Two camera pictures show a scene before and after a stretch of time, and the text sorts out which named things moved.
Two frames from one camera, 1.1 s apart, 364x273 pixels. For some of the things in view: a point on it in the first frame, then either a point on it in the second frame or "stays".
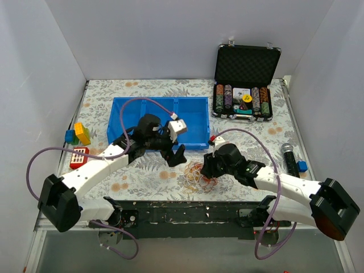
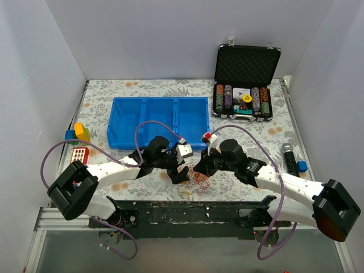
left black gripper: x=166 y=145 → x=174 y=164
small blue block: x=302 y=166 stays
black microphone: x=292 y=166 stays
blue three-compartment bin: x=125 y=112 stays
